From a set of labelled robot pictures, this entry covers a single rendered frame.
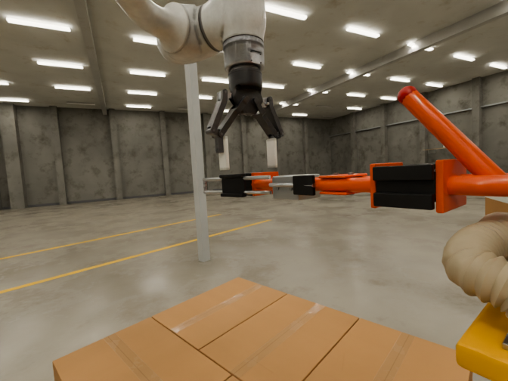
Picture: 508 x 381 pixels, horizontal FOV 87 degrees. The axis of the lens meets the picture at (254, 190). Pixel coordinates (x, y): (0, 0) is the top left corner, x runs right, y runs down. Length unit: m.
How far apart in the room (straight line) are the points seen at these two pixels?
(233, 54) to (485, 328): 0.57
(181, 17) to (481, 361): 0.70
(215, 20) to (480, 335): 0.64
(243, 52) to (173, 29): 0.17
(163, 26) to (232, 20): 0.15
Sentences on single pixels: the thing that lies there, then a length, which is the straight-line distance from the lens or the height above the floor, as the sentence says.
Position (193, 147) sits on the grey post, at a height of 1.59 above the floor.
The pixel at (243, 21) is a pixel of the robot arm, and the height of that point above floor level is 1.53.
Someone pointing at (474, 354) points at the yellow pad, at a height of 1.09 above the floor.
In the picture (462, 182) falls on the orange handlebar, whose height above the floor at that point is 1.21.
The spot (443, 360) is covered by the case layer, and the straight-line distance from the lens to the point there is 1.28.
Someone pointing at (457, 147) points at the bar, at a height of 1.25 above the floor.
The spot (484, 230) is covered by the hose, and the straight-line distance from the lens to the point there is 0.34.
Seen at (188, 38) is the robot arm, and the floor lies 1.54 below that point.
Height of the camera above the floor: 1.23
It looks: 4 degrees down
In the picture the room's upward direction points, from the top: 3 degrees counter-clockwise
